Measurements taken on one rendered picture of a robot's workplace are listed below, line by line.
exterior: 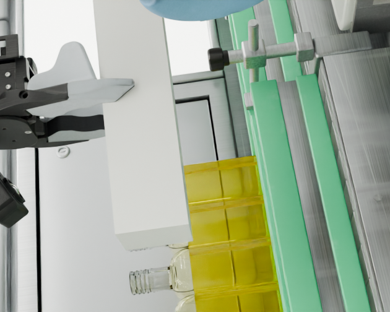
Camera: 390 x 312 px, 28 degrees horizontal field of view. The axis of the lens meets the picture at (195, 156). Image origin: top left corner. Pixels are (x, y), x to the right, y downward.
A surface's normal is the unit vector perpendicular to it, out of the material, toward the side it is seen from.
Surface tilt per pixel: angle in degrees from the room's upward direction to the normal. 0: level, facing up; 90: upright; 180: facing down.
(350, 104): 90
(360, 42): 90
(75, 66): 77
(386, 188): 90
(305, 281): 90
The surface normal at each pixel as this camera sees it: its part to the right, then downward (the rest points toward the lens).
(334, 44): -0.08, -0.48
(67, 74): -0.29, -0.29
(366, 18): 0.11, 0.87
